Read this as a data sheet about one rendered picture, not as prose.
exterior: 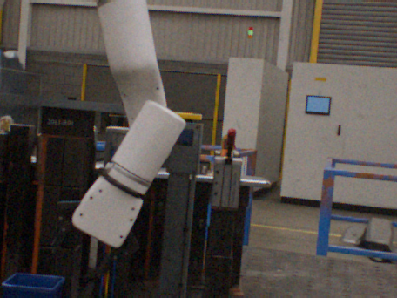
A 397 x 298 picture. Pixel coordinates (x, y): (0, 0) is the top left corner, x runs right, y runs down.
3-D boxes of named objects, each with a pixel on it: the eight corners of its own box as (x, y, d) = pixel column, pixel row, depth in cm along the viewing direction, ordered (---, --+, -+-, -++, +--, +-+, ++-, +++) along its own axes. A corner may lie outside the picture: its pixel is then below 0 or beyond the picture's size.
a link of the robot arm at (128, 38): (108, 20, 134) (136, 169, 133) (92, -1, 118) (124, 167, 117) (151, 11, 134) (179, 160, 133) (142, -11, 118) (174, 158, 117)
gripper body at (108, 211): (102, 170, 117) (69, 226, 116) (151, 198, 119) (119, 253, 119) (99, 165, 124) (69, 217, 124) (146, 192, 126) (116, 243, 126)
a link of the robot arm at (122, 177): (111, 161, 116) (102, 176, 116) (153, 186, 118) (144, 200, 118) (107, 156, 124) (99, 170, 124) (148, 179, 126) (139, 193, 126)
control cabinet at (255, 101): (247, 182, 1194) (260, 45, 1181) (277, 186, 1179) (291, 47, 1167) (214, 195, 964) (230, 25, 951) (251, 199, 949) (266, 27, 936)
